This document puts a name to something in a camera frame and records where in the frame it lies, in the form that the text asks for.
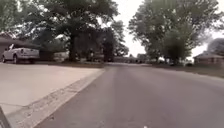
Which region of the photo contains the dark dense tree group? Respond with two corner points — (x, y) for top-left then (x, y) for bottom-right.
(18, 0), (130, 64)

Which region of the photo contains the pale concrete kerb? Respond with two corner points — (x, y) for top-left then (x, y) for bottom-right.
(5, 68), (106, 128)

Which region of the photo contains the pale concrete driveway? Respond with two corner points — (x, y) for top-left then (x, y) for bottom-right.
(0, 62), (105, 116)

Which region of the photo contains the distant round tree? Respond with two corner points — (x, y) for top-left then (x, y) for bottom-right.
(206, 37), (224, 56)

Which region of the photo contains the white pickup truck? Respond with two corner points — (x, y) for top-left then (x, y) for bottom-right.
(1, 43), (41, 65)

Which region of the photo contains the low tan house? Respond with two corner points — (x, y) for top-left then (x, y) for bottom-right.
(0, 33), (43, 63)

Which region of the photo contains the large broad green tree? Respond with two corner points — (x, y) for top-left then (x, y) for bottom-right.
(128, 0), (224, 65)

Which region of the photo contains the distant low building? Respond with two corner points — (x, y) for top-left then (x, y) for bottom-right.
(113, 53), (152, 64)

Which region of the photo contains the large tree with slim trunk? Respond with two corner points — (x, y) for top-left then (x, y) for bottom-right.
(0, 0), (36, 36)

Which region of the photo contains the grey asphalt road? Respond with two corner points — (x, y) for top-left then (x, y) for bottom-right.
(33, 63), (224, 128)

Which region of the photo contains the grass verge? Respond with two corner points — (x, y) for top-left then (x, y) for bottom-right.
(151, 63), (224, 80)

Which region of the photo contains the low red-roofed house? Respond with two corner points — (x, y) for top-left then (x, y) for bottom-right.
(192, 50), (224, 66)

